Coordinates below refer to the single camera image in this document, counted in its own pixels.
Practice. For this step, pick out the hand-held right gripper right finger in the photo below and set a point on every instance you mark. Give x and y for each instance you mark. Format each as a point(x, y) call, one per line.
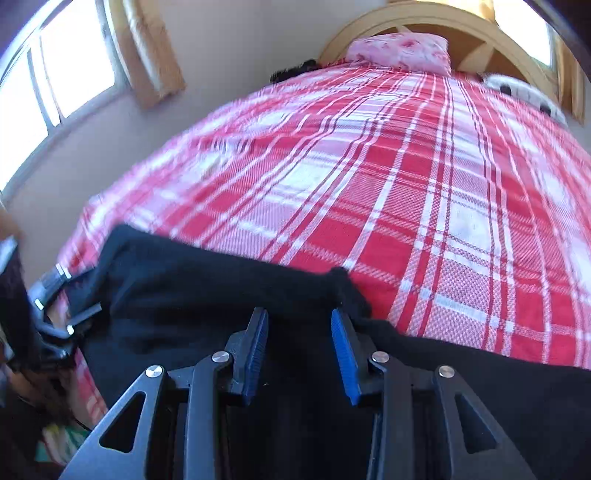
point(345, 355)

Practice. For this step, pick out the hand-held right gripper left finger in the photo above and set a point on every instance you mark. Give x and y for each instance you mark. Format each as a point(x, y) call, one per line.
point(256, 355)

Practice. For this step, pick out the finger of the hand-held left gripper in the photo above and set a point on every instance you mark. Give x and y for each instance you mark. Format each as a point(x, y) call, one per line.
point(53, 281)
point(78, 321)

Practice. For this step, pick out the black pants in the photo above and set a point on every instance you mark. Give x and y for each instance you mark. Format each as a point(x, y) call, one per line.
point(184, 300)

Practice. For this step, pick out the colourful cloth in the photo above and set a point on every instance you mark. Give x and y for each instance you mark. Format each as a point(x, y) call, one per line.
point(62, 441)

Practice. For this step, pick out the red plaid bed sheet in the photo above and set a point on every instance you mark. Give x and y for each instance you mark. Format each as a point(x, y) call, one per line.
point(392, 194)

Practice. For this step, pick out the yellow side window curtain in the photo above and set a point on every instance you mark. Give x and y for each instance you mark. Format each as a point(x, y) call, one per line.
point(147, 55)

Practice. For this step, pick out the dark cloth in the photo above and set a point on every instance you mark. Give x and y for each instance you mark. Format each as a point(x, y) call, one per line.
point(293, 71)

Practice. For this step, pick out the pink floral pillow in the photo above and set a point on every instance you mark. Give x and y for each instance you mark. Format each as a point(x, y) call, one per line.
point(397, 51)

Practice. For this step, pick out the white black patterned pillow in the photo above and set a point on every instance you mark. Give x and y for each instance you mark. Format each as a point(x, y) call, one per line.
point(526, 94)

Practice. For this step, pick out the wooden arched headboard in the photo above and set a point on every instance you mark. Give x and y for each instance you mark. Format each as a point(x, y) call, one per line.
point(471, 27)

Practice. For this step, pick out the yellow narrow curtain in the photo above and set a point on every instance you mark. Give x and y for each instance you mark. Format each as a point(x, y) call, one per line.
point(570, 78)

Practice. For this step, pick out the window behind headboard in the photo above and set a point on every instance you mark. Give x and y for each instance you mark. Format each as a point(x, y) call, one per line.
point(521, 27)

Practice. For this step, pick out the side wall window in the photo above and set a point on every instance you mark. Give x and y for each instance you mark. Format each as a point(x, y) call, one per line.
point(69, 69)

